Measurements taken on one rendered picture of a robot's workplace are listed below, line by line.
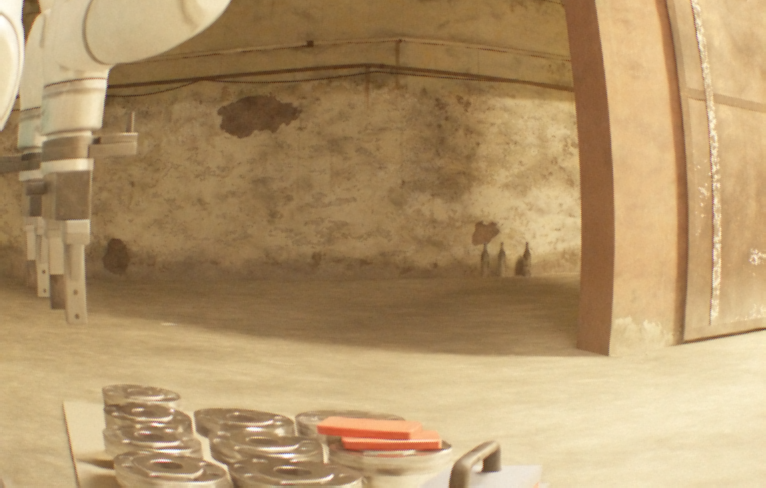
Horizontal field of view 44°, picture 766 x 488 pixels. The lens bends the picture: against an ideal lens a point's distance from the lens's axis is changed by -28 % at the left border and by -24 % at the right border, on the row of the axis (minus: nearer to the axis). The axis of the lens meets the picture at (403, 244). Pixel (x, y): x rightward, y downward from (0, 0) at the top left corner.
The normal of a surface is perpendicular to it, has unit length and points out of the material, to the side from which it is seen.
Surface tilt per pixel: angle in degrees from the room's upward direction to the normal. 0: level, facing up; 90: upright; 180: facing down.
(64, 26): 89
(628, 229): 90
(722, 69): 90
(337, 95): 90
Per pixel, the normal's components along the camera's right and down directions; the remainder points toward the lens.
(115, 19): -0.57, 0.34
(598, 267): -0.95, 0.01
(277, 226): 0.31, 0.04
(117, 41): -0.46, 0.66
